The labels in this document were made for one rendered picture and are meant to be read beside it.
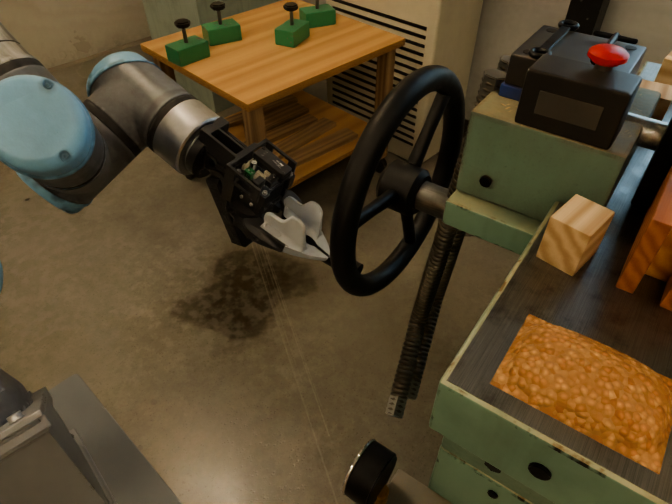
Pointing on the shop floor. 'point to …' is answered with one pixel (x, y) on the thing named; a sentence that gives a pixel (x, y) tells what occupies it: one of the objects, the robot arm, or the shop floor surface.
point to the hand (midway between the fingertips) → (319, 254)
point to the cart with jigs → (282, 75)
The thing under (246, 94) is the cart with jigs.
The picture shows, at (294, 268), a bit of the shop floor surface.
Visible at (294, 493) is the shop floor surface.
